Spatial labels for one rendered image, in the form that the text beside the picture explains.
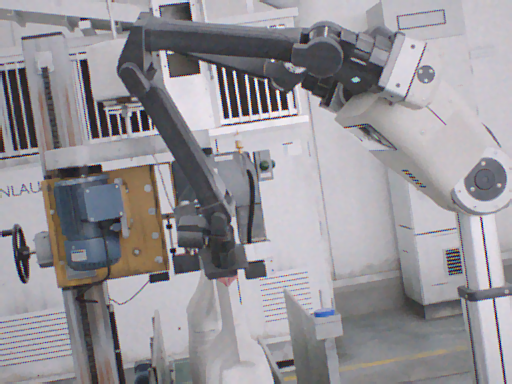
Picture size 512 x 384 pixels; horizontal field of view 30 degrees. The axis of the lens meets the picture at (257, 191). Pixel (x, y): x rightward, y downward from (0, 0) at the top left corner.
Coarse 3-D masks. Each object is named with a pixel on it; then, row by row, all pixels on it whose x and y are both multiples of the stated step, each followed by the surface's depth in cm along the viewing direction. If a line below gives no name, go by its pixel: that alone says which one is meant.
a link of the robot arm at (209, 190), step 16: (128, 64) 186; (128, 80) 187; (144, 80) 188; (160, 80) 193; (144, 96) 191; (160, 96) 192; (160, 112) 194; (176, 112) 195; (160, 128) 196; (176, 128) 195; (176, 144) 197; (192, 144) 198; (176, 160) 199; (192, 160) 199; (208, 160) 203; (192, 176) 201; (208, 176) 201; (208, 192) 202; (224, 192) 205; (208, 208) 204; (224, 208) 203
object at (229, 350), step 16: (224, 288) 236; (224, 304) 255; (224, 320) 263; (224, 336) 256; (240, 336) 259; (208, 352) 255; (224, 352) 244; (240, 352) 233; (256, 352) 242; (208, 368) 247; (224, 368) 233; (240, 368) 234; (256, 368) 233
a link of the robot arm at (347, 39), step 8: (312, 32) 184; (320, 32) 182; (328, 32) 182; (336, 32) 183; (344, 32) 182; (352, 32) 184; (336, 40) 180; (344, 40) 180; (352, 40) 180; (344, 48) 180; (352, 48) 180; (344, 56) 181; (344, 64) 182
